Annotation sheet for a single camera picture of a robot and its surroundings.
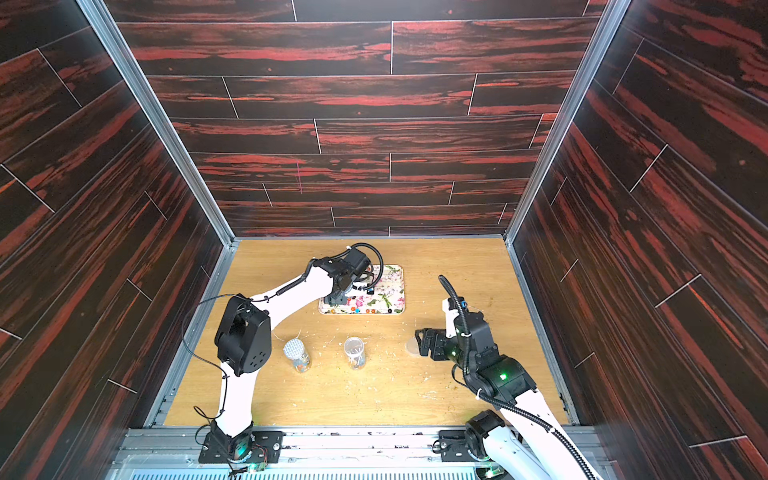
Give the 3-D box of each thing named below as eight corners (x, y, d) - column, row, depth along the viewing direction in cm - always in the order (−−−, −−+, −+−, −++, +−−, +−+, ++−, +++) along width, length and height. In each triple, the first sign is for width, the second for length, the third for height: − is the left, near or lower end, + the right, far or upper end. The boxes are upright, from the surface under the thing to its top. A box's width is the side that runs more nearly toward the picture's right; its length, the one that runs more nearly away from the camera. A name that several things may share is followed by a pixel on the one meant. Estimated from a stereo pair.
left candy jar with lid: (291, 372, 88) (281, 357, 79) (295, 355, 91) (285, 338, 82) (309, 372, 88) (300, 357, 79) (312, 355, 91) (304, 338, 82)
